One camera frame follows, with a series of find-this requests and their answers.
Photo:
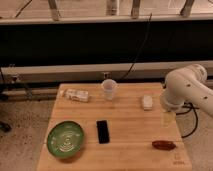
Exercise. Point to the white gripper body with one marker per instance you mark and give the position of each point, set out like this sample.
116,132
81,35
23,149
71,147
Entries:
170,102

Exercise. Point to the white sponge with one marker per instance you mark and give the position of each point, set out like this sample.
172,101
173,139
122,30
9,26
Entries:
147,102

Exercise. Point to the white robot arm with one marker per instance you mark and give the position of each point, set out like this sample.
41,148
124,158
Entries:
187,84

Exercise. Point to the brown sausage-like object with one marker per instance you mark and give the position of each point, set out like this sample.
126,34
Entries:
163,145

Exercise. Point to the clear plastic cup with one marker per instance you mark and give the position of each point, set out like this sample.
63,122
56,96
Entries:
109,88

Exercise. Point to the black phone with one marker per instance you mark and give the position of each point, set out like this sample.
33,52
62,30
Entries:
103,132

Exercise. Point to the white plastic packet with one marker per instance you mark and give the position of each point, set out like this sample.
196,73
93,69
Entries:
75,95

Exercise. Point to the green round plate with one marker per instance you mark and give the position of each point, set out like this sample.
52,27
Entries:
65,139

